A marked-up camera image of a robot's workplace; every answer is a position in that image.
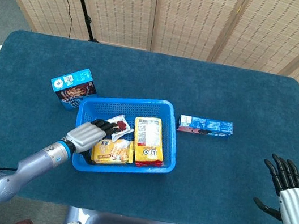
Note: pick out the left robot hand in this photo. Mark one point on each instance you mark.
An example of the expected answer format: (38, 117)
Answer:
(83, 135)

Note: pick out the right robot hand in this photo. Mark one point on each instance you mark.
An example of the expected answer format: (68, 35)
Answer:
(294, 208)

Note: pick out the small yellow cracker pack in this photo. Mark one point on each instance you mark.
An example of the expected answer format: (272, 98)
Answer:
(114, 152)

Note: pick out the small white cake packet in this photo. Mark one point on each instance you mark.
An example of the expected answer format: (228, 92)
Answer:
(124, 125)

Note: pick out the chocolate chip cookie box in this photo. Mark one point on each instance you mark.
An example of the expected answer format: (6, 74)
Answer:
(75, 91)

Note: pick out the large yellow Lipo biscuit pack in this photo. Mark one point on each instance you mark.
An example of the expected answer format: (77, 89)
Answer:
(150, 135)

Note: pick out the long blue Oreo box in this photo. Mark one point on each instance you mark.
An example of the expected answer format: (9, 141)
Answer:
(207, 124)

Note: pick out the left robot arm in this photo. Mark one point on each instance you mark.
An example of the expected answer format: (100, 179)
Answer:
(35, 160)

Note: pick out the blue plastic basket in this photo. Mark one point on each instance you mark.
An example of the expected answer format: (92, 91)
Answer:
(119, 171)

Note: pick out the dark teal table mat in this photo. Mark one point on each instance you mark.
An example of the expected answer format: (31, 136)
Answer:
(214, 171)

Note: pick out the black tripod stand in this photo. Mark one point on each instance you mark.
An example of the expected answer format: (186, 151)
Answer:
(82, 6)

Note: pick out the bamboo folding screen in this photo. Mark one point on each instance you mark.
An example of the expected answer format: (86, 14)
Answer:
(196, 19)

